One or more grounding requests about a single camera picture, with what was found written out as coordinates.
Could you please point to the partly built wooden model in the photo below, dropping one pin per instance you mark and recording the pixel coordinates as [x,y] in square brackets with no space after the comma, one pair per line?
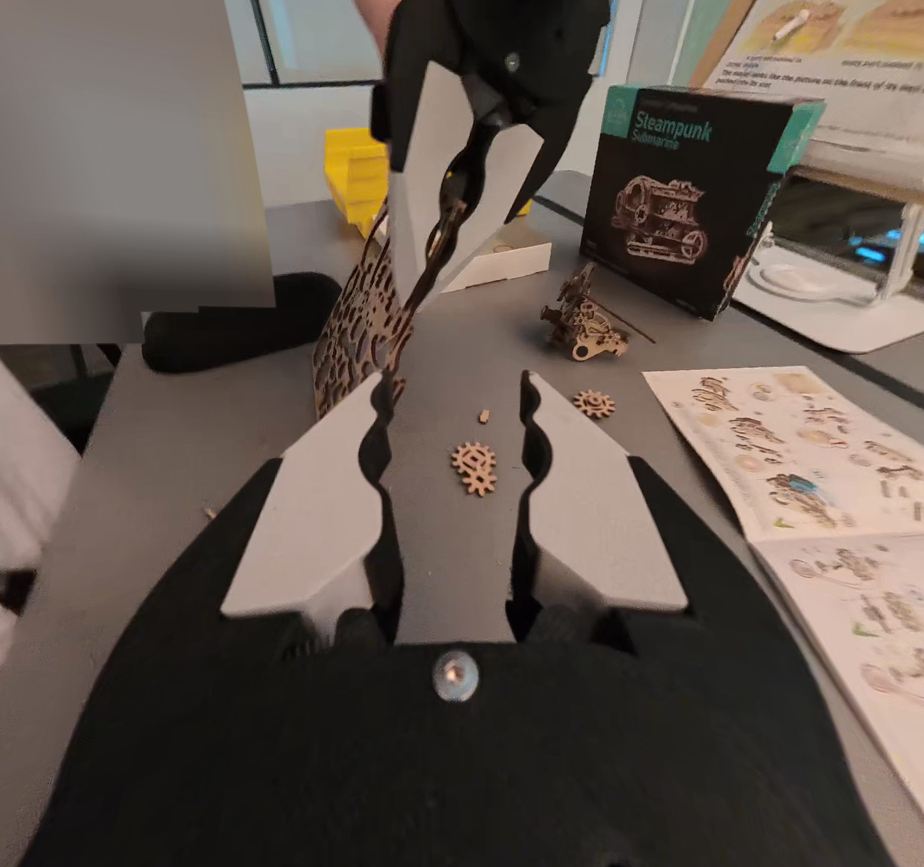
[585,325]

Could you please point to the open instruction booklet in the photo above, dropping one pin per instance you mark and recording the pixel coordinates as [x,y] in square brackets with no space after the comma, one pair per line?
[816,520]

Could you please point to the small thick wooden gear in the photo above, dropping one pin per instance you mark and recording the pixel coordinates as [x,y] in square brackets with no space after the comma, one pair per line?
[593,403]

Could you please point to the yellow plastic bin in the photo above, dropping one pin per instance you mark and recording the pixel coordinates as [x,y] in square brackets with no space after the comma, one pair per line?
[357,174]

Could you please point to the black model kit box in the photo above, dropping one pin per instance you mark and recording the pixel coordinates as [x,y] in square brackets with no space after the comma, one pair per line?
[671,195]

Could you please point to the thin spoked wooden gear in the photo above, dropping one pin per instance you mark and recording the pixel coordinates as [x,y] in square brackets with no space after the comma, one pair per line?
[473,459]

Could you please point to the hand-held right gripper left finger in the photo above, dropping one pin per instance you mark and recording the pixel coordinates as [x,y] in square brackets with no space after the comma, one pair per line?
[310,520]

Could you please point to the white sign stand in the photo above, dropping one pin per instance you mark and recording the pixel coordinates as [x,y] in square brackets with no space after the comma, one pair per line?
[816,304]

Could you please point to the white box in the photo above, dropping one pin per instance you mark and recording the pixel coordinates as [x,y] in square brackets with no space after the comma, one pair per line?
[505,260]

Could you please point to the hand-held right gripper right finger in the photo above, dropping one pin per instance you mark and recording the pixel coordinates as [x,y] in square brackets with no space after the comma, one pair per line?
[599,520]

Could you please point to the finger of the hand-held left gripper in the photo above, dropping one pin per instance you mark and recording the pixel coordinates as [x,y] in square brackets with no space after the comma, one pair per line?
[422,159]
[509,174]

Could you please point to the laser-cut wooden parts sheet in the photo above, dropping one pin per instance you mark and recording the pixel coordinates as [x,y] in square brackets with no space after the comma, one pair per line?
[339,325]

